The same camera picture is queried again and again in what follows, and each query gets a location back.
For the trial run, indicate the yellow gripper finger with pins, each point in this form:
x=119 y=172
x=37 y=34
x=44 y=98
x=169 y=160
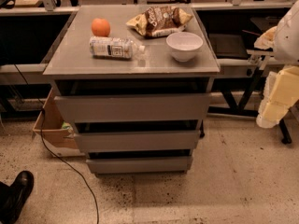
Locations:
x=266 y=40
x=289 y=85

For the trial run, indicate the grey drawer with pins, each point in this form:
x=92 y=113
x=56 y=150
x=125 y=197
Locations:
x=136 y=141
x=113 y=108
x=143 y=165

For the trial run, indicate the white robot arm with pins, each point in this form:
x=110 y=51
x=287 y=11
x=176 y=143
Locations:
x=286 y=41

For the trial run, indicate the grey top drawer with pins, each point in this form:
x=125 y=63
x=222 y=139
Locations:
x=113 y=108

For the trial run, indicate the grey bottom drawer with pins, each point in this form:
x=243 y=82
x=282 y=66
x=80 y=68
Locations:
x=143 y=165

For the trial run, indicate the grey drawer cabinet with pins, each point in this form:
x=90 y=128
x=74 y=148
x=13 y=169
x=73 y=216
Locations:
x=73 y=71

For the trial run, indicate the black folding stand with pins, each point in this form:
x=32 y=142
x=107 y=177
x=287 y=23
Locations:
x=237 y=87

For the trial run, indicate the white bowl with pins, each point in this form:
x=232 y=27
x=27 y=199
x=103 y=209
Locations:
x=183 y=46

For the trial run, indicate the brown yellow chip bag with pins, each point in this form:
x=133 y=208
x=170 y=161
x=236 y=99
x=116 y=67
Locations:
x=160 y=21

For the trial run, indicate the clear plastic water bottle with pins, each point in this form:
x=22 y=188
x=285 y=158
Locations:
x=114 y=47

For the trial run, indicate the orange fruit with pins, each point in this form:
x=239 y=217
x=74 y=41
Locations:
x=100 y=27

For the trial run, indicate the cardboard box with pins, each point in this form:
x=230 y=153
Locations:
x=57 y=134

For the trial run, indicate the black shoe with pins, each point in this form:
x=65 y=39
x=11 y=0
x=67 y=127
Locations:
x=14 y=197

